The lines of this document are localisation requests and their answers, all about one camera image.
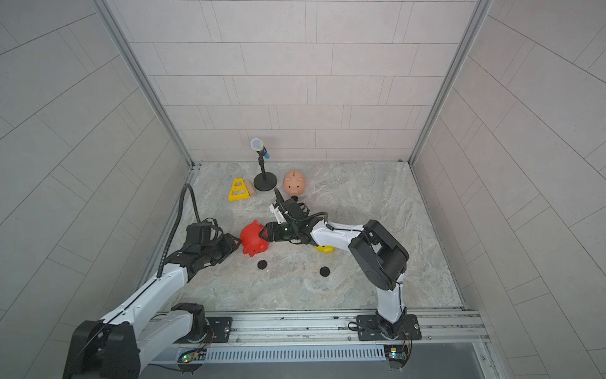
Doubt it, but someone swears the yellow piggy bank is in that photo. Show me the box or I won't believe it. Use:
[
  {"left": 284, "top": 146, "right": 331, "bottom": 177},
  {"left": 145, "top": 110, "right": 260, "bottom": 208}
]
[{"left": 316, "top": 246, "right": 335, "bottom": 254}]

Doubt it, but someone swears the aluminium mounting rail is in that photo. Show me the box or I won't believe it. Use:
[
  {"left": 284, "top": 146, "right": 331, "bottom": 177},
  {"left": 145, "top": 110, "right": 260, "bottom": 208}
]
[{"left": 169, "top": 308, "right": 489, "bottom": 349}]

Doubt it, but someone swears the yellow triangular block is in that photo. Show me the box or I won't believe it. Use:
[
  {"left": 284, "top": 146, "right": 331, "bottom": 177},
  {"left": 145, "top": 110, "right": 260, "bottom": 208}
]
[{"left": 228, "top": 178, "right": 250, "bottom": 202}]

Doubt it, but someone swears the black plug near yellow pig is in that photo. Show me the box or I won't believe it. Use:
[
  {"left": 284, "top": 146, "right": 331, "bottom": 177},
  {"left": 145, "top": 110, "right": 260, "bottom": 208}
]
[{"left": 320, "top": 266, "right": 331, "bottom": 277}]

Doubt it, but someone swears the red piggy bank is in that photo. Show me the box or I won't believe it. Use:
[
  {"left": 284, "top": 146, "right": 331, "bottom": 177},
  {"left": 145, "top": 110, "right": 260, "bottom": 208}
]
[{"left": 240, "top": 220, "right": 269, "bottom": 257}]

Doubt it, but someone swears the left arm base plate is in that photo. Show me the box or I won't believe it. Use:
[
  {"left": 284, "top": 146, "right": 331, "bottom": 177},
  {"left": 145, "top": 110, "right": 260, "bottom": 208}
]
[{"left": 175, "top": 317, "right": 233, "bottom": 344}]

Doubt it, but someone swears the right circuit board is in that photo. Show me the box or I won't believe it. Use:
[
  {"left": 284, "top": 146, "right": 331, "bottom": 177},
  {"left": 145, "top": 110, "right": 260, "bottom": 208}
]
[{"left": 383, "top": 345, "right": 409, "bottom": 370}]

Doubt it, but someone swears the pink piggy bank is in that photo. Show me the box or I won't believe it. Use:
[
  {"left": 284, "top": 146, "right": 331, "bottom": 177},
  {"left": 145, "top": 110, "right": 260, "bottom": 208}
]
[{"left": 282, "top": 170, "right": 306, "bottom": 197}]

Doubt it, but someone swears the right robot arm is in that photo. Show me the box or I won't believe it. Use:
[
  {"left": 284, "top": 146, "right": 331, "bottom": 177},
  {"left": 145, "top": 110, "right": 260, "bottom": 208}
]
[{"left": 257, "top": 190, "right": 410, "bottom": 340}]

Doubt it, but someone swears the black microphone stand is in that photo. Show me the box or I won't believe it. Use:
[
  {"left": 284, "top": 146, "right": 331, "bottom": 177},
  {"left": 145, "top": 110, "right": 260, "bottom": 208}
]
[{"left": 250, "top": 138, "right": 277, "bottom": 192}]

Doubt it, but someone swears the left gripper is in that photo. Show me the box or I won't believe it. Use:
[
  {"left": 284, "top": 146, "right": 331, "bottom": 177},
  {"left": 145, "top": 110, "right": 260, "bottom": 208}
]
[{"left": 201, "top": 232, "right": 245, "bottom": 265}]

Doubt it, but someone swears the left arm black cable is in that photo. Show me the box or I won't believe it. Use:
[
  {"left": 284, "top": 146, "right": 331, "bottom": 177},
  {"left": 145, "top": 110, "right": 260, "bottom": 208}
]
[{"left": 155, "top": 183, "right": 202, "bottom": 280}]

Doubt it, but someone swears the left circuit board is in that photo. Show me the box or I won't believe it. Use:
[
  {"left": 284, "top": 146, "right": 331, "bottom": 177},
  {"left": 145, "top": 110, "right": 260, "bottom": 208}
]
[{"left": 178, "top": 349, "right": 207, "bottom": 365}]

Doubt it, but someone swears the circuit board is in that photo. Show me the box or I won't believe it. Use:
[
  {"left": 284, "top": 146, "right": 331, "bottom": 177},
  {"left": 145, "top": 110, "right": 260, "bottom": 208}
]
[
  {"left": 383, "top": 345, "right": 409, "bottom": 370},
  {"left": 178, "top": 349, "right": 207, "bottom": 365}
]

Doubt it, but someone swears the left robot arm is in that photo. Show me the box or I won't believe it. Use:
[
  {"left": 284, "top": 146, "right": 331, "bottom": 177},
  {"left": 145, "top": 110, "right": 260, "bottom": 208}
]
[{"left": 63, "top": 218, "right": 241, "bottom": 378}]

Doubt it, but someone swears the small wooden block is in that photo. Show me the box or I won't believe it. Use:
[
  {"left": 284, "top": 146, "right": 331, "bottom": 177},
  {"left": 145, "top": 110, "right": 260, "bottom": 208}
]
[{"left": 245, "top": 180, "right": 257, "bottom": 197}]

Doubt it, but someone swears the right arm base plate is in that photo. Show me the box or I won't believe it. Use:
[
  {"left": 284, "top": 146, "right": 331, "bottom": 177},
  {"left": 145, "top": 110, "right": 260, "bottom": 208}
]
[{"left": 347, "top": 313, "right": 422, "bottom": 341}]

